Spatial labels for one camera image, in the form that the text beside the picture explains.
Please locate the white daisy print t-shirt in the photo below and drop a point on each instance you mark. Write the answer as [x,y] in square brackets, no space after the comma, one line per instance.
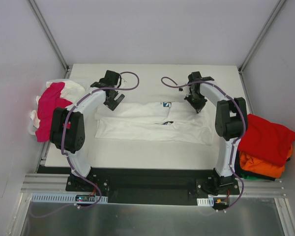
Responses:
[155,121]

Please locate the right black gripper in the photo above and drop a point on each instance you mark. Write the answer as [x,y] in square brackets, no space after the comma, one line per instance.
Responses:
[196,100]

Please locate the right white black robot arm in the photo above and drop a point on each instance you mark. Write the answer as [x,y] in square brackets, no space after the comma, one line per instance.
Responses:
[230,125]

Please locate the aluminium corner profile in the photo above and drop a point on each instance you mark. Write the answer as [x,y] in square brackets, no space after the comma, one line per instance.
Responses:
[47,32]
[262,34]

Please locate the magenta t-shirt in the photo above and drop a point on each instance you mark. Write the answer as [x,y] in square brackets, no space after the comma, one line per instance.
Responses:
[49,100]

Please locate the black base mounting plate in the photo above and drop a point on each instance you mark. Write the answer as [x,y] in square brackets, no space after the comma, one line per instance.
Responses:
[152,186]

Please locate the pale pink white garment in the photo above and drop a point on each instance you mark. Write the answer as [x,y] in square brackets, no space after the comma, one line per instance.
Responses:
[71,92]

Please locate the aluminium front rail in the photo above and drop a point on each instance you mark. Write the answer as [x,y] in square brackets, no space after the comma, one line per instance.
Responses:
[44,183]

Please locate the left grey cable duct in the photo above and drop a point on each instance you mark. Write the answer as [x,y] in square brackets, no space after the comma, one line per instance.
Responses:
[67,198]

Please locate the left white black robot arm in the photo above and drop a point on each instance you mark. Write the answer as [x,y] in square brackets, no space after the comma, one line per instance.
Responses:
[68,124]

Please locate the grey cable duct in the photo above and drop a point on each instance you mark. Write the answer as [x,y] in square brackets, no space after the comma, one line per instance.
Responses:
[205,202]
[67,198]

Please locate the black folded garment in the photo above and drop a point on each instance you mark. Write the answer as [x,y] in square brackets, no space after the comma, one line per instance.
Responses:
[238,172]

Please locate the white laundry basket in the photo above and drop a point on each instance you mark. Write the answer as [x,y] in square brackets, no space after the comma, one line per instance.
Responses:
[32,130]

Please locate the right aluminium corner profile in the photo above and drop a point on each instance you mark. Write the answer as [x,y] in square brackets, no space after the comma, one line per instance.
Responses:
[262,34]

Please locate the red folded t-shirt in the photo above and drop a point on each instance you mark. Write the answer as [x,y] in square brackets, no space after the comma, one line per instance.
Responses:
[267,141]

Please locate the green folded t-shirt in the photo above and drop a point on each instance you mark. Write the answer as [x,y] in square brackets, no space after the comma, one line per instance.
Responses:
[257,177]

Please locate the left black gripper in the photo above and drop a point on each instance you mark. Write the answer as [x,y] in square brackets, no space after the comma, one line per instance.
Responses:
[113,100]

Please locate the orange folded t-shirt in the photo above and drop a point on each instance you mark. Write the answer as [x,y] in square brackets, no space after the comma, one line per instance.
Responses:
[265,160]

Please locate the left aluminium corner profile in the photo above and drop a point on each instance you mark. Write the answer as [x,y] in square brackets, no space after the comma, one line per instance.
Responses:
[47,32]

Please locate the right grey cable duct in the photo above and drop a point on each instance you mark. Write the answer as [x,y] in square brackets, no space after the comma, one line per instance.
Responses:
[205,202]

